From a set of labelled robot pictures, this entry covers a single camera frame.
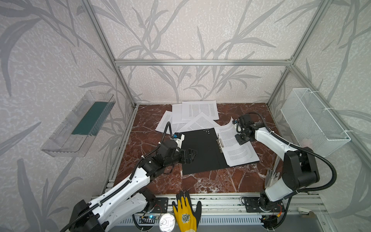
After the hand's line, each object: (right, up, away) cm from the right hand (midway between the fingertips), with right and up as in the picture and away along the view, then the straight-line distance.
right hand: (242, 133), depth 92 cm
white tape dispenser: (+24, -37, -22) cm, 49 cm away
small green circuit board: (-55, -41, -20) cm, 71 cm away
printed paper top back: (-34, +16, +24) cm, 45 cm away
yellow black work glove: (-34, -38, -24) cm, 57 cm away
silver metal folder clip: (-14, -7, +4) cm, 16 cm away
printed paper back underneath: (-45, +13, +24) cm, 53 cm away
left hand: (-32, -6, -17) cm, 36 cm away
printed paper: (-52, +11, +19) cm, 57 cm away
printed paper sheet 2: (-7, -1, +10) cm, 13 cm away
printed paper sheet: (-2, -13, -1) cm, 14 cm away
